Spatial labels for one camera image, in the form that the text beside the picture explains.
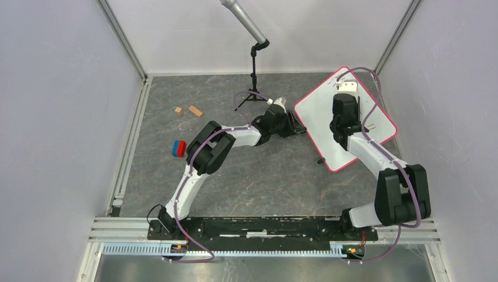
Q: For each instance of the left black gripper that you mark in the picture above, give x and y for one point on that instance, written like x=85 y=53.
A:
x=298 y=128

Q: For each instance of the pink framed whiteboard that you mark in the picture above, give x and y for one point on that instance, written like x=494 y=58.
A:
x=314 y=111

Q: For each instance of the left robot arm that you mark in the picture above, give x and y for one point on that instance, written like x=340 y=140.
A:
x=210 y=148

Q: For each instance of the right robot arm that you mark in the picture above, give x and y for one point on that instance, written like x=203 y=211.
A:
x=402 y=195

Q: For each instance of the black tripod stand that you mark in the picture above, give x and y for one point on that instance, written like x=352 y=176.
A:
x=253 y=93

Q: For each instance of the long wooden block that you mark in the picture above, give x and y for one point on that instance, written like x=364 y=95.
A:
x=194 y=110

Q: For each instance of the small wooden cube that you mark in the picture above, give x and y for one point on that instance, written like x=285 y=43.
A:
x=179 y=111

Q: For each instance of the red blue block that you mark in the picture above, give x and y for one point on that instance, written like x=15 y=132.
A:
x=179 y=148

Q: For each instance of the silver microphone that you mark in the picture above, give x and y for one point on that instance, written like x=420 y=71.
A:
x=238 y=11

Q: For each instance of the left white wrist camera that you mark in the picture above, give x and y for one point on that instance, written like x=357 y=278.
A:
x=281 y=101

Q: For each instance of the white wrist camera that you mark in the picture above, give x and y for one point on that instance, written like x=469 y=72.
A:
x=347 y=86
x=281 y=101

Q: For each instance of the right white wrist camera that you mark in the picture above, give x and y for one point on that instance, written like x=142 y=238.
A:
x=347 y=86

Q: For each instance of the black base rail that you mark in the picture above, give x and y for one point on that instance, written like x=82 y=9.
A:
x=258 y=234

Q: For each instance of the grey slotted cable duct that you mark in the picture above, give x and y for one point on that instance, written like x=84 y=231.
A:
x=170 y=250

